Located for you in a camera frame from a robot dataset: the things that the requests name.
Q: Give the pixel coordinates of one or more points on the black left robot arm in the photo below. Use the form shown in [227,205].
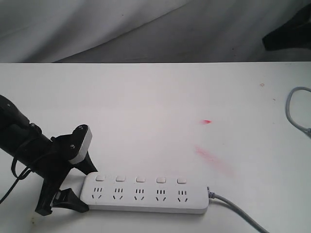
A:
[23,140]

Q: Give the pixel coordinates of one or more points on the grey backdrop cloth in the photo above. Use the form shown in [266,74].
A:
[145,31]

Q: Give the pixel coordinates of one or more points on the white five-outlet power strip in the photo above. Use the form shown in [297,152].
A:
[145,193]

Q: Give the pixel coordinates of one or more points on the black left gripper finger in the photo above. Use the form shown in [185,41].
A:
[68,200]
[84,163]

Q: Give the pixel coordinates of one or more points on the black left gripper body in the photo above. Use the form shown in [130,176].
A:
[54,168]

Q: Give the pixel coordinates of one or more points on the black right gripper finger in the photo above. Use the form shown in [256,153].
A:
[294,34]

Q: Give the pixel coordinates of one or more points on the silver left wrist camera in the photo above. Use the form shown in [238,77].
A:
[80,141]

